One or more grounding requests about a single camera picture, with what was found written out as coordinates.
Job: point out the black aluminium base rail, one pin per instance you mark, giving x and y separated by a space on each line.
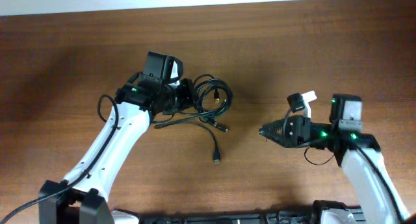
320 211

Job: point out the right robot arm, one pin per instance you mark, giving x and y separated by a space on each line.
359 155

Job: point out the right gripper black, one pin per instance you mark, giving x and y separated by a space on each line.
297 130

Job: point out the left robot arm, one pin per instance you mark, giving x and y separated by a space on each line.
83 194

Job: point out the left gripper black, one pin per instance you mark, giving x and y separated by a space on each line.
188 94

